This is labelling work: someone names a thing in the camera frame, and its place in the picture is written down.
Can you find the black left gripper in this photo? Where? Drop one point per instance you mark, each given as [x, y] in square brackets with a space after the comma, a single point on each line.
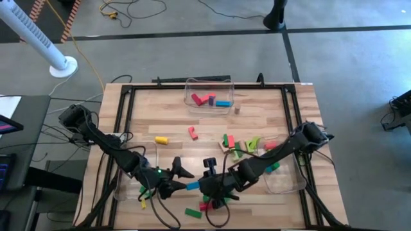
[154, 178]

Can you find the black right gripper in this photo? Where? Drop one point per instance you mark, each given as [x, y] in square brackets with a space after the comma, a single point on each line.
[218, 186]

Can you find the blue thick block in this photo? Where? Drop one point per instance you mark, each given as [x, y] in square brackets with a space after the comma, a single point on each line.
[193, 185]

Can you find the yellow cylinder block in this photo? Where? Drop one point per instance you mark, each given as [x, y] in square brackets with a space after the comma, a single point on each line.
[161, 140]

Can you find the light green arch block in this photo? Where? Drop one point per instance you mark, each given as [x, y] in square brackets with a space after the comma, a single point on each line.
[235, 157]
[250, 146]

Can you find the natural wood arch block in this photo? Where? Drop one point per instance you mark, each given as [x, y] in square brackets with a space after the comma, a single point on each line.
[222, 147]

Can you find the red notched block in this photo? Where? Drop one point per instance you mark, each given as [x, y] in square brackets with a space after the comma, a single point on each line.
[192, 133]

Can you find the coral rectangular block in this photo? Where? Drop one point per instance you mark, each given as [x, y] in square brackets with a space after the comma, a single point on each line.
[209, 95]
[231, 141]

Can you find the small blue cylinder block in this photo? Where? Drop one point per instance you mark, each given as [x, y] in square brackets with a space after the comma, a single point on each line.
[269, 169]

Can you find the small green cylinder block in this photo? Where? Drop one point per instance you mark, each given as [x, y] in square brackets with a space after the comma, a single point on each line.
[275, 165]

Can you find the orange-red cylinder block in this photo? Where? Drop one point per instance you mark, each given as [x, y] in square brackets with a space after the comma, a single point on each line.
[270, 146]

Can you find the red rectangular block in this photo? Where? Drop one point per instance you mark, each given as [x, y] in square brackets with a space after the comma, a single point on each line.
[196, 99]

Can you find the natural wood cylinder block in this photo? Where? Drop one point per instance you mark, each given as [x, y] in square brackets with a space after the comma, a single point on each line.
[237, 109]

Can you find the blue rectangular block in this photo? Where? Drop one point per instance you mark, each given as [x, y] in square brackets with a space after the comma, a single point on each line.
[223, 103]

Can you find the purple long block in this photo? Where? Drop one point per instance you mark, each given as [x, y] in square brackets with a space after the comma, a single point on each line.
[211, 101]

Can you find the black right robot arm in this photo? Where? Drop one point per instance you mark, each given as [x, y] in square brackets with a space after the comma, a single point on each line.
[282, 149]

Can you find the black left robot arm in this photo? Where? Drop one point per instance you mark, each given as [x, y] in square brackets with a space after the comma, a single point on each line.
[106, 141]

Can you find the red cylinder block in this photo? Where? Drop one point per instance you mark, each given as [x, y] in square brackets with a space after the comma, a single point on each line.
[203, 206]

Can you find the green thick block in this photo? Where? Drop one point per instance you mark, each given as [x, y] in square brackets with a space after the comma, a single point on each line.
[227, 200]

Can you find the yellow tape tag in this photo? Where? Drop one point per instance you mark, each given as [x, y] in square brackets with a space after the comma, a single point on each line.
[143, 203]

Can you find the dark green rectangular block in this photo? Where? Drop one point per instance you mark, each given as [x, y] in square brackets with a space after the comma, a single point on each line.
[238, 147]

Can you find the clear plastic bin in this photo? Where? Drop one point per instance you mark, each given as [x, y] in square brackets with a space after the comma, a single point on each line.
[123, 192]
[285, 183]
[224, 86]

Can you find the natural wood rectangular block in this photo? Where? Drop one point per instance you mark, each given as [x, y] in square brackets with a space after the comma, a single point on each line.
[243, 145]

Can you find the light green curved block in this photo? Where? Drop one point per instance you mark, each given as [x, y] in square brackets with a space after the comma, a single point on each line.
[256, 141]

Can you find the grey metal mounting plate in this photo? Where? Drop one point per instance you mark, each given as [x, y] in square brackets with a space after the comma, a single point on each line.
[118, 136]

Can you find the long black bar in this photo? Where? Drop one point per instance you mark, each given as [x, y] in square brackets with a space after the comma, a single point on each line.
[192, 79]

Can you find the black power adapter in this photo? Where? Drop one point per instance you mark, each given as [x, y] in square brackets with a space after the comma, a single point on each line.
[77, 140]

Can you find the black clamp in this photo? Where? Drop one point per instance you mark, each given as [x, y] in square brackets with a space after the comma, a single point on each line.
[260, 79]

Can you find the silver aluminium profile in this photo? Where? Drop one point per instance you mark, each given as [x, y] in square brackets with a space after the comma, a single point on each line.
[33, 208]

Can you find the black desk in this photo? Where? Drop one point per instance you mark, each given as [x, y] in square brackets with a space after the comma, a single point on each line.
[32, 128]

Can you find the black laptop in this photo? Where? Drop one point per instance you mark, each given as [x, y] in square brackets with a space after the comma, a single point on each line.
[4, 171]

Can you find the black tablet screen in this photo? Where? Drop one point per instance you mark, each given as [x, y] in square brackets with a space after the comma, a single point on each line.
[8, 126]

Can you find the white paper sheet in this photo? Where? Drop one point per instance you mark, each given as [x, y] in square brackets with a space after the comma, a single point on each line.
[8, 106]

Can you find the black pole stand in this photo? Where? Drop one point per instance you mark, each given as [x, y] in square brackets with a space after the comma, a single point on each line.
[275, 16]

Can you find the black floor mat striped edge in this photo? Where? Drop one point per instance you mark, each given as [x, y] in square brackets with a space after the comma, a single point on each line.
[51, 16]

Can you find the white tower fan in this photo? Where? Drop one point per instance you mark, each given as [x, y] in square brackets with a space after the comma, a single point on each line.
[29, 32]

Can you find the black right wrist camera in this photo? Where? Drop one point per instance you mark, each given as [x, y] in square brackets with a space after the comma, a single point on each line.
[210, 164]

